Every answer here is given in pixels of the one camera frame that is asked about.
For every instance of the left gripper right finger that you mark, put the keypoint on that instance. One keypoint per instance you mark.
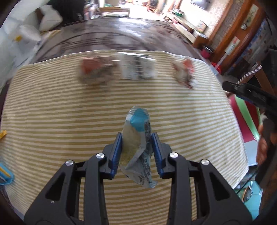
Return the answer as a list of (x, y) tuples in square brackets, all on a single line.
[(199, 194)]

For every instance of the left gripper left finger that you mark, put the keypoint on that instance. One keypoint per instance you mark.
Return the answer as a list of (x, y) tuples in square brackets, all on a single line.
[(75, 194)]

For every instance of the red white wrapper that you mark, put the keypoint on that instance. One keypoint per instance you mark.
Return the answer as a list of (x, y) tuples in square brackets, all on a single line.
[(184, 73)]

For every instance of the blue silver snack bag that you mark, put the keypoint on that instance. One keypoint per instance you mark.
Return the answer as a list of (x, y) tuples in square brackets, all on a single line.
[(135, 159)]

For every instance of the red paper wrapper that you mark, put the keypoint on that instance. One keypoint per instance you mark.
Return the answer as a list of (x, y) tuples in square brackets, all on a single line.
[(98, 70)]

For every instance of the white black printed wrapper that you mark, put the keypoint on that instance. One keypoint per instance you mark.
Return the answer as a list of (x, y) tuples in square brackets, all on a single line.
[(134, 66)]

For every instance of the red green trash bin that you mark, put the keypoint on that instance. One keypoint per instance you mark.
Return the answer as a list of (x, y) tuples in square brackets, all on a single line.
[(248, 117)]

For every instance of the right hand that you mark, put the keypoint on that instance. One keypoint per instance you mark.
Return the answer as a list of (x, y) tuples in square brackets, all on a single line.
[(262, 147)]

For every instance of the blue yellow plastic tool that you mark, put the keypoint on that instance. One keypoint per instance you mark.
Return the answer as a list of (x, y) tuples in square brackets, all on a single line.
[(6, 176)]

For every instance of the red floor waste bin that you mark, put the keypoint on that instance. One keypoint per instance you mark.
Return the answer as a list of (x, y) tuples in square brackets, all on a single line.
[(206, 52)]

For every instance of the striped beige table cloth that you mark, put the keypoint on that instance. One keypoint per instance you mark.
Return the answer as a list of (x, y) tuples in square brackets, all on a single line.
[(49, 117)]

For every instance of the yellow plastic clip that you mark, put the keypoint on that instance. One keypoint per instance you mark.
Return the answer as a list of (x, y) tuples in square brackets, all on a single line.
[(3, 134)]

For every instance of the wooden tv cabinet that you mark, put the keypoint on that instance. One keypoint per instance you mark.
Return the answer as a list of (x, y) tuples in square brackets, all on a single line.
[(198, 40)]

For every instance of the patterned glass table cover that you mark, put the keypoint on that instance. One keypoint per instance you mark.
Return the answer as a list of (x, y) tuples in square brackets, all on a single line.
[(115, 33)]

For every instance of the white desk lamp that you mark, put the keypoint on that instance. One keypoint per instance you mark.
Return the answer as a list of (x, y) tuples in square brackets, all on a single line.
[(24, 39)]

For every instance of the white pillow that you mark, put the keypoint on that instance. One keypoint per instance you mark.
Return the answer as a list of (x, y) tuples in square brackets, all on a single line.
[(51, 18)]

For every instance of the wall television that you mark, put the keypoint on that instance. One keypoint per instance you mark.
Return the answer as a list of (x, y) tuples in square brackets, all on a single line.
[(203, 4)]

